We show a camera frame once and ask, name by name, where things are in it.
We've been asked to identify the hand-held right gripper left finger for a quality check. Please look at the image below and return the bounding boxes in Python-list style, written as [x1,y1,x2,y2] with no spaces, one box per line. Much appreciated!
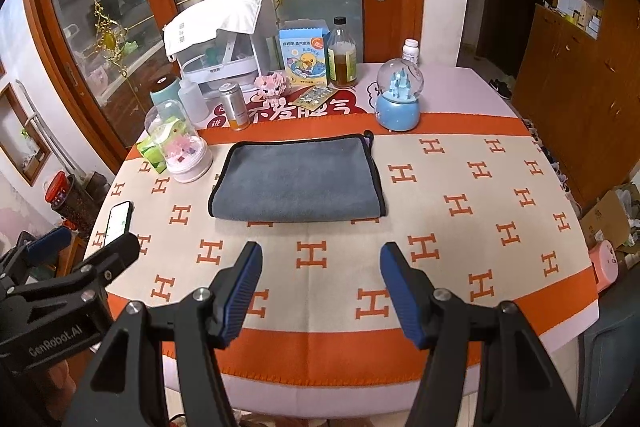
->
[62,241,264,427]

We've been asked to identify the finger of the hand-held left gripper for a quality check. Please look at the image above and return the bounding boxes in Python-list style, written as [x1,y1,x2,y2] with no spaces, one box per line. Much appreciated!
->
[0,227,73,289]
[12,233,142,303]

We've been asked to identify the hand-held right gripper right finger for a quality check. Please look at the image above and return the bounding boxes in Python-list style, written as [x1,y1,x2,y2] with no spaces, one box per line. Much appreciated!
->
[379,242,583,427]

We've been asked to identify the grey towel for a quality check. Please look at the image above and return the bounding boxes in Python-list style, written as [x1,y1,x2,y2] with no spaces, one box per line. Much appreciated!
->
[208,130,390,222]

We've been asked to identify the black smartphone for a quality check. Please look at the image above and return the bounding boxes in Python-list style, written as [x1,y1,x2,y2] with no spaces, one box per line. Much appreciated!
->
[103,200,134,248]

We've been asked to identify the jar with red lid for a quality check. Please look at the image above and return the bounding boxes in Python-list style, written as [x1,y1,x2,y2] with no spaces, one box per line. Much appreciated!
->
[44,171,77,211]

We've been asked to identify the green tissue packet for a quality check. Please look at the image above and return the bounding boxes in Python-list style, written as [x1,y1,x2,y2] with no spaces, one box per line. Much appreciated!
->
[136,117,182,176]

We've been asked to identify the orange beige patterned blanket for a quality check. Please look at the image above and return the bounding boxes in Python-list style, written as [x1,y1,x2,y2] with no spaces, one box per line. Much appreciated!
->
[82,112,601,379]

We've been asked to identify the glass dome with pink flowers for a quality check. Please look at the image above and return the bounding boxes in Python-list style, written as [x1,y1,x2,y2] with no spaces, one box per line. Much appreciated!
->
[144,100,214,184]

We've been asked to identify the teal cup with brown lid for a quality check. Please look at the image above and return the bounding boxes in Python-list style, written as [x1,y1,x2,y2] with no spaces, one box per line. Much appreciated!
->
[150,72,181,114]

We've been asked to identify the white plastic bottle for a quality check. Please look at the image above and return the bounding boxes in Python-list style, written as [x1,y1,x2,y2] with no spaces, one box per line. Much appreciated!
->
[177,80,209,124]

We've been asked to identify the silver metal can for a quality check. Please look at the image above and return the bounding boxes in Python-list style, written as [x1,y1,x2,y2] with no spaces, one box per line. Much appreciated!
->
[219,82,250,131]

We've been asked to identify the blue snow globe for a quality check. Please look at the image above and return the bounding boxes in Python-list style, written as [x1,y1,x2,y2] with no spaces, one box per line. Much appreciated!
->
[375,57,425,132]

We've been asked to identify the pink stool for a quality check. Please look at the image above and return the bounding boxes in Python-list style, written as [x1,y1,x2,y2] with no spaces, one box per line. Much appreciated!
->
[587,241,621,293]

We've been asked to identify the pink block toy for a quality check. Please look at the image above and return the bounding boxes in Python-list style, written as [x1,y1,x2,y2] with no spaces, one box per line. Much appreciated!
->
[254,71,287,101]

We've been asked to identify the silver blister pack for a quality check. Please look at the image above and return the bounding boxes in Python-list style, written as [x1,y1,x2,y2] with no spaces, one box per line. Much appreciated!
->
[291,86,337,108]

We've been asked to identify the white printed tablecloth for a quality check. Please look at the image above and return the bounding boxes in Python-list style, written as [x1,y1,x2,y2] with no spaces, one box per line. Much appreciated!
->
[159,61,586,417]

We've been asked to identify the cardboard box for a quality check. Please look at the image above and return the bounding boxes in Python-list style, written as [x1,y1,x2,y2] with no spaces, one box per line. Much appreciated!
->
[579,188,637,254]

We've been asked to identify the grey chair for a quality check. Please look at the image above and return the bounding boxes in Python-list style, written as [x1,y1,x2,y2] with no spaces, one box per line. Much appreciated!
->
[579,291,640,427]

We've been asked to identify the white bottle steriliser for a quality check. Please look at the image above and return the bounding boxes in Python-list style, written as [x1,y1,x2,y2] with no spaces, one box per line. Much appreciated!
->
[164,0,279,89]

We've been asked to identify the dark shoes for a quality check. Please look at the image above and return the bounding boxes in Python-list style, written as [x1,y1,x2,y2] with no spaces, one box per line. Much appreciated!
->
[487,77,516,101]

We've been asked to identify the glass bottle with amber liquid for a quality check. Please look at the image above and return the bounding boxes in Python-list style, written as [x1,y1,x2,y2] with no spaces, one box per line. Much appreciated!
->
[326,16,360,89]

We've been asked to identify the blue box with duck print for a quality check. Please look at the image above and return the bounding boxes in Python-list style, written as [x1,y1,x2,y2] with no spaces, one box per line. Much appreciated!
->
[278,27,331,87]

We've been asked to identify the white cloth cover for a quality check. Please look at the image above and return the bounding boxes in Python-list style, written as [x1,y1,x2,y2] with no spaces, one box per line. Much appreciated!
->
[164,0,271,56]

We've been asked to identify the wooden cabinet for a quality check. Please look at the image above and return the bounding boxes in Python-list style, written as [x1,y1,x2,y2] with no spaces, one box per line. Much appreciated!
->
[511,0,640,209]

